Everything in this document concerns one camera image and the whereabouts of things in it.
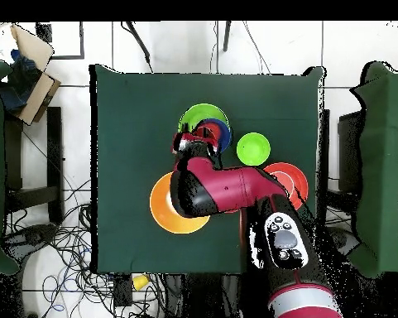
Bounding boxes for yellow plastic cup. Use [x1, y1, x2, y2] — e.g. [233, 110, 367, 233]
[132, 273, 151, 292]

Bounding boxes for thin black cable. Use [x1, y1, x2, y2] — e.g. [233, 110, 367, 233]
[241, 21, 272, 75]

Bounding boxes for large orange plastic bowl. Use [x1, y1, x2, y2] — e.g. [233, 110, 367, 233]
[149, 171, 211, 235]

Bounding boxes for cardboard box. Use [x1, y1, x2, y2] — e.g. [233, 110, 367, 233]
[9, 22, 62, 127]

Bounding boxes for blue cloth bundle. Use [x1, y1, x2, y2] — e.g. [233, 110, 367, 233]
[0, 49, 42, 113]

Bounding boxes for black chair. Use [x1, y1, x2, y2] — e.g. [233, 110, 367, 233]
[337, 109, 366, 194]

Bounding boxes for red plastic cup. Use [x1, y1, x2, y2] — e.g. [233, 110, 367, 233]
[191, 123, 223, 147]

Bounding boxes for black chair base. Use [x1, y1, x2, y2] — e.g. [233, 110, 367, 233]
[1, 223, 59, 266]

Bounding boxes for dark green table cloth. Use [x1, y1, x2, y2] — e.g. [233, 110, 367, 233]
[89, 63, 326, 276]

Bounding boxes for grey chair base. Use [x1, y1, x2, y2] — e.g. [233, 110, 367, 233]
[327, 226, 361, 256]

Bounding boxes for dark blue plastic bowl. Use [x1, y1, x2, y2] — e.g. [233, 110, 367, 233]
[201, 118, 233, 154]

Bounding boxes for large green plastic bowl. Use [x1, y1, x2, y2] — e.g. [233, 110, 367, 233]
[177, 103, 229, 133]

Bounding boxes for thick black cable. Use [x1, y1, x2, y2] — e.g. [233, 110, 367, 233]
[120, 21, 156, 75]

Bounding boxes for black pole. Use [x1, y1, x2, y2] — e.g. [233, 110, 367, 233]
[222, 21, 233, 53]

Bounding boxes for tangle of cables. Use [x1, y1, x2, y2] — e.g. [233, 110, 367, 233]
[2, 178, 168, 318]

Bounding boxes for large red plastic bowl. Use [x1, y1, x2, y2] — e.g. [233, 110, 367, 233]
[262, 161, 309, 212]

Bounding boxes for small green plastic bowl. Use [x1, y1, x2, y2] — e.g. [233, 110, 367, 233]
[236, 132, 271, 167]

